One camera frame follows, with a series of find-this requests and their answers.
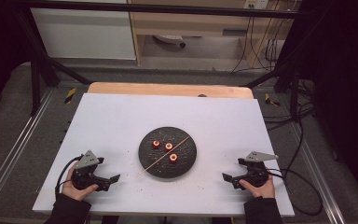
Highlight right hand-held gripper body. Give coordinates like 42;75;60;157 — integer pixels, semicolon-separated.
242;150;280;189

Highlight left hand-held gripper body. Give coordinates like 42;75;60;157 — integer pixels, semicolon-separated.
70;149;105;191

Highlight thin wooden skewer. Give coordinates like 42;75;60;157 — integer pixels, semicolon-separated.
136;135;191;178

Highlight round black plate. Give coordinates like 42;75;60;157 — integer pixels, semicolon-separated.
137;125;198;180

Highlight person's right hand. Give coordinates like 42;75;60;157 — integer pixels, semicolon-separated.
239;175;276;200

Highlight person's left hand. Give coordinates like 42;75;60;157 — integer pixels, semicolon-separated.
61;161;100;202

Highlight white board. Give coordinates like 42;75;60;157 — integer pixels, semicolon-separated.
32;92;296;218

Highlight wooden table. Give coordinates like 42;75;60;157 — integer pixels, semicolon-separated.
87;81;255;100

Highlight white cabinet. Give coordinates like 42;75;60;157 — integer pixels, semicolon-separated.
30;0;137;61

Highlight white device with black wheel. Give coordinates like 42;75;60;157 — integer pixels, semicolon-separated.
153;34;186;49

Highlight wooden shelf unit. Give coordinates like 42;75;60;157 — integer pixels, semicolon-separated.
127;0;295;68

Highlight white power strip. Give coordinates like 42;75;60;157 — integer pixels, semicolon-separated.
243;0;269;10

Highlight left hand-held gripper cable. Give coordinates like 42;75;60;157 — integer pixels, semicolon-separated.
54;154;85;198

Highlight hand-held gripper cable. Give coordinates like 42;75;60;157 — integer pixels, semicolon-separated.
54;154;85;198
264;167;324;217

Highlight right hand-held gripper cable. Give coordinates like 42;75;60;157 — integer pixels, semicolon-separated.
264;167;324;217

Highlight aluminium rail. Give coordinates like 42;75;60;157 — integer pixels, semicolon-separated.
0;88;56;213
288;122;347;224

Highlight black floor cables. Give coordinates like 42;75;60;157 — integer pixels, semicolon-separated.
262;77;316;133

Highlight hanging black cables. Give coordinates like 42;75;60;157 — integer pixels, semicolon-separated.
230;12;282;75

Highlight black metal frame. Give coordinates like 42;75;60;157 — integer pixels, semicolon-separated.
12;0;312;123

